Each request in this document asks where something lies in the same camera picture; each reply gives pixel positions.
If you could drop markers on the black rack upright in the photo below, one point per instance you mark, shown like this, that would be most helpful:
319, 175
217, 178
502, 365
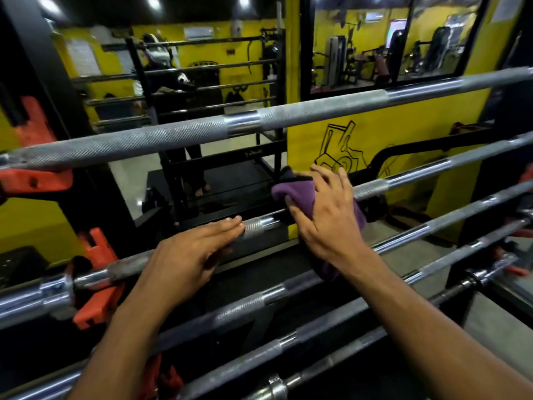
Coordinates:
54, 79
512, 120

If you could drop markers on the long knurled steel barbell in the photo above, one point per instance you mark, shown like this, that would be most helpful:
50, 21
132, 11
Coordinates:
437, 222

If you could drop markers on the purple cleaning cloth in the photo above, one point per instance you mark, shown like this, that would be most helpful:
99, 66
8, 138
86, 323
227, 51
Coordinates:
302, 195

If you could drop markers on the steel barbell with end sleeve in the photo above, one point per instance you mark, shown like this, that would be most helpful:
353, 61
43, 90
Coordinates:
483, 277

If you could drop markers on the person's right hand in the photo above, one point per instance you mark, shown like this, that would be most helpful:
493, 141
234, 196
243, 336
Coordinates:
333, 224

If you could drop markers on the large orange rack hook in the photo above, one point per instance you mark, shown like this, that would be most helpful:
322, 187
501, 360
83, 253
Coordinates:
37, 179

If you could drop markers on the thick knurled steel barbell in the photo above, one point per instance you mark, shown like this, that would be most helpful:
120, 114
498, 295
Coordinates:
125, 141

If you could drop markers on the person's right middle finger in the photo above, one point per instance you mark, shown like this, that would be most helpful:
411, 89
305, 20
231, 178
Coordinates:
320, 177

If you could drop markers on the round ceiling light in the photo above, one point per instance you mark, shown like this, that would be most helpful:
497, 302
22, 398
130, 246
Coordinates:
49, 4
153, 2
244, 0

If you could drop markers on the thin knurled steel barbell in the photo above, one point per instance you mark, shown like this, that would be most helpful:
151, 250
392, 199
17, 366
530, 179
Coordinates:
458, 255

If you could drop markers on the white wall poster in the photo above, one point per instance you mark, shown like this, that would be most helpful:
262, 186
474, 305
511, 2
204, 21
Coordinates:
507, 8

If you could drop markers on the person's left thumb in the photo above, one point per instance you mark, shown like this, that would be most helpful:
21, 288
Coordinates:
218, 257

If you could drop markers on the person's right forearm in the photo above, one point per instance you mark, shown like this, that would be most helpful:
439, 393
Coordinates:
424, 329

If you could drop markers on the person's right thumb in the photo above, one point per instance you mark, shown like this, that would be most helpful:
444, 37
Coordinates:
296, 212

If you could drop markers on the black curved bar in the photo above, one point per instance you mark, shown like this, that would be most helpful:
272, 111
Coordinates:
437, 147

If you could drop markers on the person's left forearm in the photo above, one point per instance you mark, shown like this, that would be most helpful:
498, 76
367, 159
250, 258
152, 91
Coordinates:
120, 354

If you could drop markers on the person's left hand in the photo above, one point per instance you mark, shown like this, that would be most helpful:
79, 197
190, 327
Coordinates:
183, 262

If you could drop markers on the large wall mirror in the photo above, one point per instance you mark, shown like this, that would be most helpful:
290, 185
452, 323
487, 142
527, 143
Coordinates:
233, 49

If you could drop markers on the black framed wall mirror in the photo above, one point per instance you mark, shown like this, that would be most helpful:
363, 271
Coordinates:
374, 37

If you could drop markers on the steel barbell with chrome collar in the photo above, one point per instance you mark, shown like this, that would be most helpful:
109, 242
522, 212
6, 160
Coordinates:
416, 172

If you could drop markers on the person's right little finger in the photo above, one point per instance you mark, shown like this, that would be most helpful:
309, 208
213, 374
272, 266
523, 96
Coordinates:
346, 183

